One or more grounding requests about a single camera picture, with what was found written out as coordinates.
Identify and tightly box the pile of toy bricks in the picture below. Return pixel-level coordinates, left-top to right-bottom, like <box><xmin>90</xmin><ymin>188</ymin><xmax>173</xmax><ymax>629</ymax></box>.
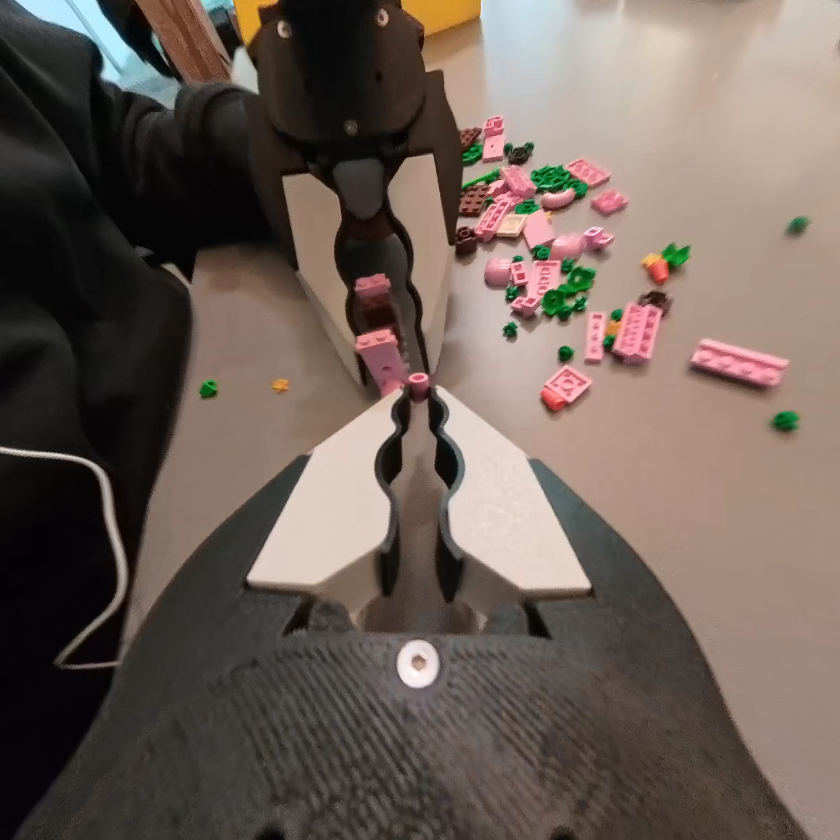
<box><xmin>456</xmin><ymin>115</ymin><xmax>693</xmax><ymax>368</ymax></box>

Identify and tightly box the long pink plate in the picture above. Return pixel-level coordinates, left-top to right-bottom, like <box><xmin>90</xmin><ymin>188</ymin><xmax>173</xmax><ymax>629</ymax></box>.
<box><xmin>690</xmin><ymin>338</ymin><xmax>790</xmax><ymax>389</ymax></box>

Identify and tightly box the pink brown brick assembly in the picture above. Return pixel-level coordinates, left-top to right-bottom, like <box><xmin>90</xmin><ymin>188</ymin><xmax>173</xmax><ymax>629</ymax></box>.
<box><xmin>353</xmin><ymin>272</ymin><xmax>403</xmax><ymax>398</ymax></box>

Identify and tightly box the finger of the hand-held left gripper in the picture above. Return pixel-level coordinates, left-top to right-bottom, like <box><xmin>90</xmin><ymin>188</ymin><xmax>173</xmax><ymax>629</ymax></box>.
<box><xmin>281</xmin><ymin>171</ymin><xmax>371</xmax><ymax>389</ymax></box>
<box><xmin>387</xmin><ymin>156</ymin><xmax>454</xmax><ymax>376</ymax></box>

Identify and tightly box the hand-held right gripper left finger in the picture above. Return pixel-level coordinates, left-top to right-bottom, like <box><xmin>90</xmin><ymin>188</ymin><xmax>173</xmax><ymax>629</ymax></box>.
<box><xmin>245</xmin><ymin>386</ymin><xmax>411</xmax><ymax>626</ymax></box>

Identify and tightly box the thin white cable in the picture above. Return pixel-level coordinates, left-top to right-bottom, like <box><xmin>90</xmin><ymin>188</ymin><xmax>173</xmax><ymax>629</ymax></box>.
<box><xmin>0</xmin><ymin>446</ymin><xmax>129</xmax><ymax>670</ymax></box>

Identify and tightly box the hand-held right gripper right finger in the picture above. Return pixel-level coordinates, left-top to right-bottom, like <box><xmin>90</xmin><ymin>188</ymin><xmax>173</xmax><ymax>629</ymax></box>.
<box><xmin>427</xmin><ymin>385</ymin><xmax>593</xmax><ymax>632</ymax></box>

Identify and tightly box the wooden post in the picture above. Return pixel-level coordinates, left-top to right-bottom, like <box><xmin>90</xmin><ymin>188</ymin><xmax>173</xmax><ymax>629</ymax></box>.
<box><xmin>134</xmin><ymin>0</ymin><xmax>234</xmax><ymax>83</ymax></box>

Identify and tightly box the person's black jacket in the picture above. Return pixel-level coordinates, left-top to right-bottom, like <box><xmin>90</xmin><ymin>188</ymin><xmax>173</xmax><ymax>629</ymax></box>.
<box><xmin>0</xmin><ymin>0</ymin><xmax>198</xmax><ymax>788</ymax></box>

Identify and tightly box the pink square plate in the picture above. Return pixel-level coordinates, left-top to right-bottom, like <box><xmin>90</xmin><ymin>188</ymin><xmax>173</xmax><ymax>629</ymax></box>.
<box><xmin>545</xmin><ymin>364</ymin><xmax>593</xmax><ymax>401</ymax></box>

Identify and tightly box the yellow plastic bin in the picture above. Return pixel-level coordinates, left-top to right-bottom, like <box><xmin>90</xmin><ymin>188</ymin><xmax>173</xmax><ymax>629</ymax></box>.
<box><xmin>233</xmin><ymin>0</ymin><xmax>483</xmax><ymax>47</ymax></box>

